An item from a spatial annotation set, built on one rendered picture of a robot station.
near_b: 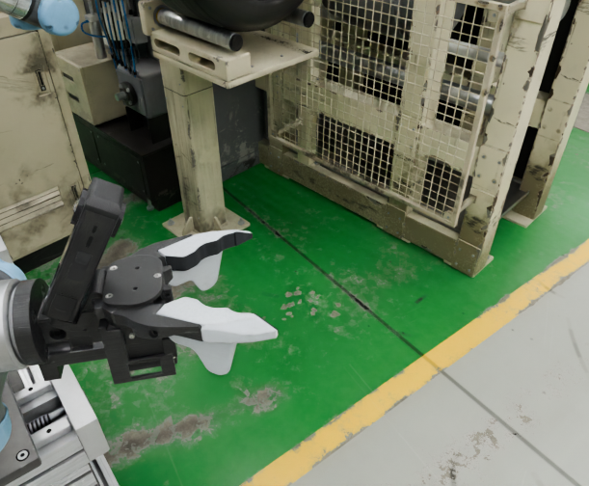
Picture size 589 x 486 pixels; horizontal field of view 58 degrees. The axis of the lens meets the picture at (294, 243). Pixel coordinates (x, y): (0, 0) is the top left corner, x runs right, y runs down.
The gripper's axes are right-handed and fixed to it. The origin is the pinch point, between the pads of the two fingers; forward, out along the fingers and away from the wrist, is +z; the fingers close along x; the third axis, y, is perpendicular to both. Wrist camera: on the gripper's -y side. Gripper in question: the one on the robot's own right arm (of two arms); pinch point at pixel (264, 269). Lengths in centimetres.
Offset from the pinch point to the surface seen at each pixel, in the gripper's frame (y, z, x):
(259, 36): 6, 20, -144
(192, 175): 56, -8, -152
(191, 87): 22, -4, -148
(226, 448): 99, -7, -60
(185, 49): 5, -4, -122
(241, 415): 98, -2, -70
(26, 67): 12, -55, -148
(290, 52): 9, 27, -127
